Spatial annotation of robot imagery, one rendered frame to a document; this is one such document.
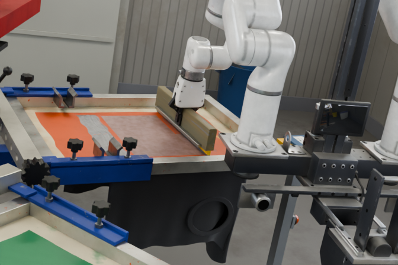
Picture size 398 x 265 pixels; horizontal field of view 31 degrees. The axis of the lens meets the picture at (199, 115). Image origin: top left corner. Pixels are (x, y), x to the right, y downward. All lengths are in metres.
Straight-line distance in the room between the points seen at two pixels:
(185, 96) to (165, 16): 3.20
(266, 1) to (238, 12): 0.10
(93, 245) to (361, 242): 0.63
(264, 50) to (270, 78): 0.08
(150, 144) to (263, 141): 0.53
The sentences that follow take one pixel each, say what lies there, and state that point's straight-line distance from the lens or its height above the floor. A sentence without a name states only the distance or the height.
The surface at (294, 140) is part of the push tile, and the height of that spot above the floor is 0.97.
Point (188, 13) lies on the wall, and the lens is 5.56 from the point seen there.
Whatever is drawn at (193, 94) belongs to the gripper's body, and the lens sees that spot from 2.35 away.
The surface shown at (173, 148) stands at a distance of 2.30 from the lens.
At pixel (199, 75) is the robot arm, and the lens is 2.32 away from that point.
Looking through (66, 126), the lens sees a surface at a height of 0.95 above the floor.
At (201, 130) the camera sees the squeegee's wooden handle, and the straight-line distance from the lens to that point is 2.27.
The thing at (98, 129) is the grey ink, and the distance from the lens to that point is 2.35.
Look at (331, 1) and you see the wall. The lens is 5.93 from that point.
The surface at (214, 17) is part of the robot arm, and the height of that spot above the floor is 1.40.
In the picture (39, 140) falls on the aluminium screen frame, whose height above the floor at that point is 0.99.
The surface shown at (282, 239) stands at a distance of 2.69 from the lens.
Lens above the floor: 1.82
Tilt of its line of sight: 19 degrees down
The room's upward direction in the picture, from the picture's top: 10 degrees clockwise
